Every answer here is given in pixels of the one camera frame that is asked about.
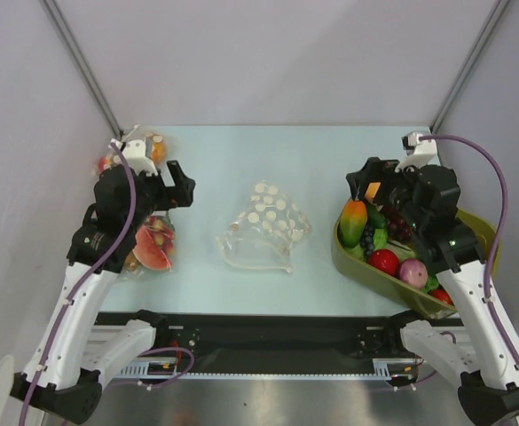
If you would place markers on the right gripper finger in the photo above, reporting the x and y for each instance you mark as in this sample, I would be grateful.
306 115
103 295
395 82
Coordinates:
359 183
375 166

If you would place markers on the orange zipper clear bag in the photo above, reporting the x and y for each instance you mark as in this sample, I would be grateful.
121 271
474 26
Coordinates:
155 250

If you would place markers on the polka dot zip bag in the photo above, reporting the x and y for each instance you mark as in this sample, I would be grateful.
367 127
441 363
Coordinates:
156 147
263 234

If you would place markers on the right aluminium frame post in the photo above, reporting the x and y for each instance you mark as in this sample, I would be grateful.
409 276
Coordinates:
472 60

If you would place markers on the red fake grape bunch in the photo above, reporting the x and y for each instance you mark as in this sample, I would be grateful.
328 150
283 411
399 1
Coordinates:
397 227

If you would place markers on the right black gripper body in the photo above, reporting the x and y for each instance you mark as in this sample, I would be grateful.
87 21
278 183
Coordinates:
378 185

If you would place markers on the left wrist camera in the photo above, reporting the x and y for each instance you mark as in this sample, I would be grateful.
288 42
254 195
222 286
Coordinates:
135 155

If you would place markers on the pink fake onion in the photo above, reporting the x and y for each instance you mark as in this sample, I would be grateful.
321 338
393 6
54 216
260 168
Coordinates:
414 273

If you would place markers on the green fake lettuce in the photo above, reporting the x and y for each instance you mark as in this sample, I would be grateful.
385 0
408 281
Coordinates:
357 252

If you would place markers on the dark fake grape bunch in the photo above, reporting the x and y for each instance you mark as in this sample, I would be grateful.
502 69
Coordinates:
367 240

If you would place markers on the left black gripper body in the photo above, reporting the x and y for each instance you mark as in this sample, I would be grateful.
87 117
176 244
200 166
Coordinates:
154 196

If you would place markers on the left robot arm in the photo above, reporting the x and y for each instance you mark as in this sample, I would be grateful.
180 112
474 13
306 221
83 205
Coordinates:
61 378

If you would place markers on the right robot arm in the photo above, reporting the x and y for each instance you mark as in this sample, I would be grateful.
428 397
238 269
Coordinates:
487 381

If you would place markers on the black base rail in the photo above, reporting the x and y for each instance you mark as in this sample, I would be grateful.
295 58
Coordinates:
285 345

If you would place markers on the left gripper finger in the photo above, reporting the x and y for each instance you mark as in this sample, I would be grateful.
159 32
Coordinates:
177 174
182 194

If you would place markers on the left aluminium frame post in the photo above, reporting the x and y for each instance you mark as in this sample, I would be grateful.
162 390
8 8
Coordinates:
67 37

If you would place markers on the red fake tomato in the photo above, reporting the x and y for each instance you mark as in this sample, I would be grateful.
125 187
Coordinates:
441 295

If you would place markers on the fake mango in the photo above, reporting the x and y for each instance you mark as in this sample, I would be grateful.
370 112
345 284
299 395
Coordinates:
352 223

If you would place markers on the green fake cucumber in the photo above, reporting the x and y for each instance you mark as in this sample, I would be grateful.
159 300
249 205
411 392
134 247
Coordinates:
375 218

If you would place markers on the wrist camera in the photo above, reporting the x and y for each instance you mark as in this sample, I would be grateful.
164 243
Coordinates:
419 151
135 155

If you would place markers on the red fake apple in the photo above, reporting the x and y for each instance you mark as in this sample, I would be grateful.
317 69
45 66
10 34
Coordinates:
384 260

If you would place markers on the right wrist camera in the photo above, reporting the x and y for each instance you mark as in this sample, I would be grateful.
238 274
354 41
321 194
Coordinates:
419 151

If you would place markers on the aluminium frame post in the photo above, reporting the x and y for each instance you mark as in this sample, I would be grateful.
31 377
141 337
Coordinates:
472 60
67 37

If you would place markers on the olive green plastic bin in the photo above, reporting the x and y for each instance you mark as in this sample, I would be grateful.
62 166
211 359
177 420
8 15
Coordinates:
395 290

